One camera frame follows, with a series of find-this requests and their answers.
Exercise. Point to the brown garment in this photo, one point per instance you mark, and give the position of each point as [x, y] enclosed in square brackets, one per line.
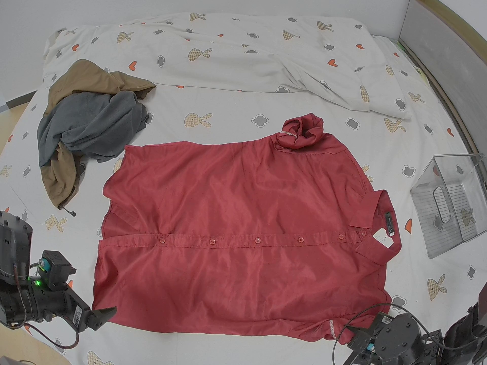
[87, 76]

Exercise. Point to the grey garment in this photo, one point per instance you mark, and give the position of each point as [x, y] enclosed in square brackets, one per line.
[99, 127]

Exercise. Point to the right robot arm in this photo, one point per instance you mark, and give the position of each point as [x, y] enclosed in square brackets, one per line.
[399, 337]

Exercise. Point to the red shirt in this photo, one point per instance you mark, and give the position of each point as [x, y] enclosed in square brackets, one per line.
[228, 203]

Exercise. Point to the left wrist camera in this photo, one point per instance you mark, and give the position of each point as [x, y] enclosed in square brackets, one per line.
[57, 270]

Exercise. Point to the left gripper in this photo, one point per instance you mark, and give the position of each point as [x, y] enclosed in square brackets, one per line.
[53, 304]

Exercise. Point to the clear plastic box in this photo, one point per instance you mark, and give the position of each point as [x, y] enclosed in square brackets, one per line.
[441, 219]

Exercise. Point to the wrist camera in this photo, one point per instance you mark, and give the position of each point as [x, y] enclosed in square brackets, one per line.
[57, 270]
[361, 342]

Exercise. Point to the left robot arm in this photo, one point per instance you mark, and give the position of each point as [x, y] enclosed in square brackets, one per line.
[11, 241]

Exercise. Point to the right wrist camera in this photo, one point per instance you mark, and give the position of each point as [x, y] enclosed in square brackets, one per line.
[361, 342]

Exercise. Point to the white printed quilt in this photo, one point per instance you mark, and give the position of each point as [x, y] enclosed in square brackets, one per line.
[247, 63]

